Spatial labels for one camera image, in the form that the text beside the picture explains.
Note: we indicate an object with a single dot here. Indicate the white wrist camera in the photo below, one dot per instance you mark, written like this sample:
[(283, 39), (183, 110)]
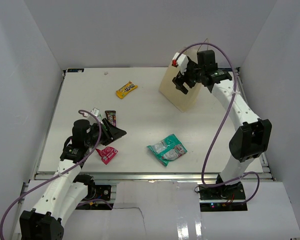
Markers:
[(95, 112), (180, 62)]

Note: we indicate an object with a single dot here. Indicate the teal candy bag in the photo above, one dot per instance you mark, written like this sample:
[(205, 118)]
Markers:
[(168, 150)]

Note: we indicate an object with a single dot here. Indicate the green Skittles packet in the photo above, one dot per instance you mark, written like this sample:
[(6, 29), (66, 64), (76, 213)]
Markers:
[(100, 118)]

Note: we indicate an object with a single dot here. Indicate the white paper sheet front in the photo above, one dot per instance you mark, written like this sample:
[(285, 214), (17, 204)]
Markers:
[(171, 211)]

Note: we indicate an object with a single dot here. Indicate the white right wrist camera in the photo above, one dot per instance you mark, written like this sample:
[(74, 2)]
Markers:
[(180, 62)]

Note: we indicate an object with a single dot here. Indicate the aluminium table frame rail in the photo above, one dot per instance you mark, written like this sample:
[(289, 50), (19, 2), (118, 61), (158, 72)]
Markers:
[(157, 176)]

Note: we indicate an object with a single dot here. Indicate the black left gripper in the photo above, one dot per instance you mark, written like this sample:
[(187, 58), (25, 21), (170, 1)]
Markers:
[(112, 134)]

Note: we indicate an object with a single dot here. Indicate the yellow M&M's packet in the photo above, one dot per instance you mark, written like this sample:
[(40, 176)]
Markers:
[(125, 90)]

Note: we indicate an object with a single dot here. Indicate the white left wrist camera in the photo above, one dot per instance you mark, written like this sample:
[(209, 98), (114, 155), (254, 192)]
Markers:
[(95, 112)]

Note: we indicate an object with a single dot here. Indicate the brown M&M's packet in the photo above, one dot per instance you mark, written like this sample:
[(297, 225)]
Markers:
[(111, 117)]

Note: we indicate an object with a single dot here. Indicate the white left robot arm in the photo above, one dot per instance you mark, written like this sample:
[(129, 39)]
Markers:
[(68, 187)]

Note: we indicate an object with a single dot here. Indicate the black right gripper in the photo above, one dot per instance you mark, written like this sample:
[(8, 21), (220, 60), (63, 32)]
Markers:
[(179, 80)]

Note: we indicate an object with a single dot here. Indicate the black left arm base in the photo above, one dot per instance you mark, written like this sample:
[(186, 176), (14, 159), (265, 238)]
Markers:
[(95, 191)]

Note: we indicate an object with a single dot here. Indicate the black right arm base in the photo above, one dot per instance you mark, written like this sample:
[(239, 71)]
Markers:
[(225, 198)]

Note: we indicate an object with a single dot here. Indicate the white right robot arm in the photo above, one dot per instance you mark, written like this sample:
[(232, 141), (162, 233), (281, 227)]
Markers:
[(252, 134)]

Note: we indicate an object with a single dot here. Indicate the pink candy packet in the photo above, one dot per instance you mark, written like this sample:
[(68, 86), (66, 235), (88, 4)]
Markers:
[(107, 154)]

